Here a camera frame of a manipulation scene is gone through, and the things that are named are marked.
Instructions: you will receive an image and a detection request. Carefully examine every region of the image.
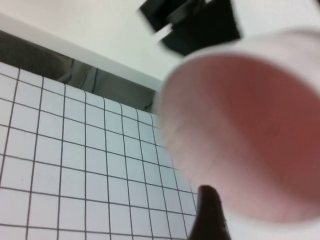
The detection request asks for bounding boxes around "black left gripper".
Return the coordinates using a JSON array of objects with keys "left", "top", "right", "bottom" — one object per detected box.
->
[{"left": 136, "top": 0, "right": 242, "bottom": 56}]

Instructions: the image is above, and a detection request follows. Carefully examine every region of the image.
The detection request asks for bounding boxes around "pink marbled cup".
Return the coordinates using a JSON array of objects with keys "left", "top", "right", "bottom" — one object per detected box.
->
[{"left": 153, "top": 28, "right": 320, "bottom": 240}]

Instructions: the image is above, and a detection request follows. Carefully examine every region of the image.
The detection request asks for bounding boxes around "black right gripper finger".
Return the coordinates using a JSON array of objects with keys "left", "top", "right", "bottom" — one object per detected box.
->
[{"left": 188, "top": 184, "right": 232, "bottom": 240}]

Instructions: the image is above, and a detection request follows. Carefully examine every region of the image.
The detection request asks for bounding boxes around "grid-patterned tablecloth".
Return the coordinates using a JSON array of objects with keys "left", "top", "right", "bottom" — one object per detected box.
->
[{"left": 0, "top": 61, "right": 198, "bottom": 240}]

